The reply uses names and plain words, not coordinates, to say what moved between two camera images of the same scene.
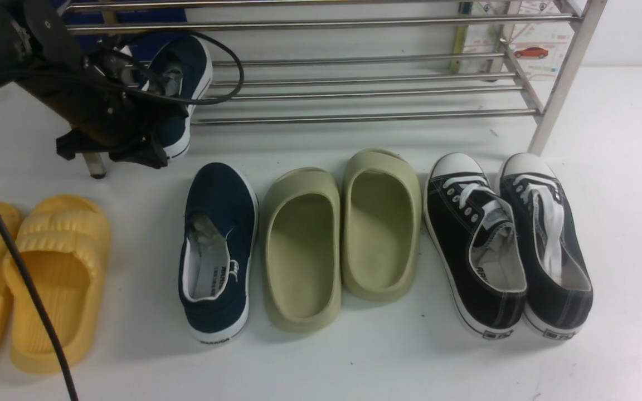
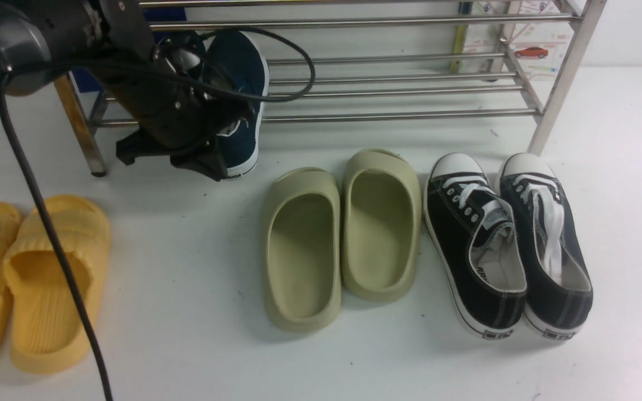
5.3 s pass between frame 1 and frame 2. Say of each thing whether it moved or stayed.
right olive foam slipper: stayed
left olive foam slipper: stayed
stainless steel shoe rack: stayed
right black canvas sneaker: stayed
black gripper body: moved
